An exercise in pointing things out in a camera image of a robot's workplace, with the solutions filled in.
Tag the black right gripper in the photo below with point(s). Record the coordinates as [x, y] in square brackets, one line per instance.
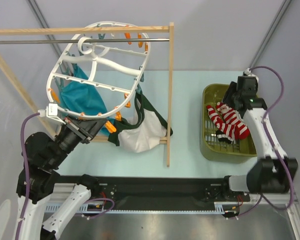
[230, 94]

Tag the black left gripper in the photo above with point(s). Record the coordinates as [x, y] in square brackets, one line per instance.
[86, 129]

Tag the red white striped sock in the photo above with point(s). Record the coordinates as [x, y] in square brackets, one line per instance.
[230, 117]

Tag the green and white garment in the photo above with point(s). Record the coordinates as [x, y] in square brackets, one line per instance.
[141, 133]

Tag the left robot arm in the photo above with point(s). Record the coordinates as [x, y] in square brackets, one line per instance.
[42, 156]

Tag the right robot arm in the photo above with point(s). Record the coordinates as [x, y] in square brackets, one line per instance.
[274, 171]

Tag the white plastic clip hanger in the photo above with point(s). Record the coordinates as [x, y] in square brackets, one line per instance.
[95, 53]

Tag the red white santa sock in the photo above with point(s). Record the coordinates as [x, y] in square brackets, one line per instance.
[215, 117]

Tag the teal blue garment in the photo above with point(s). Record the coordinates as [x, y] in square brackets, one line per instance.
[80, 97]

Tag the olive green plastic basket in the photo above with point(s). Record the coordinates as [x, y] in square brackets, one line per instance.
[215, 145]

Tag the teal clothes peg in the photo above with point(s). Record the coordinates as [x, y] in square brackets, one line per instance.
[101, 36]

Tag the metal hanging rod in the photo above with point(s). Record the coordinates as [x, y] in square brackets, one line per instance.
[75, 41]

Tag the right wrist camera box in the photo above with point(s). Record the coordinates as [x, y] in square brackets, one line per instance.
[248, 72]

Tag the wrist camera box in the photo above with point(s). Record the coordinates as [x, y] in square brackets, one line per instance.
[51, 113]
[248, 72]

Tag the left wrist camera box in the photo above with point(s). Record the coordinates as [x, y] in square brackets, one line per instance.
[51, 113]

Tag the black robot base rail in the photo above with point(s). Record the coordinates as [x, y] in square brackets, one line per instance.
[166, 194]

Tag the wooden clothes rack frame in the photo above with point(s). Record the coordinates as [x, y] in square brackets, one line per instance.
[93, 33]

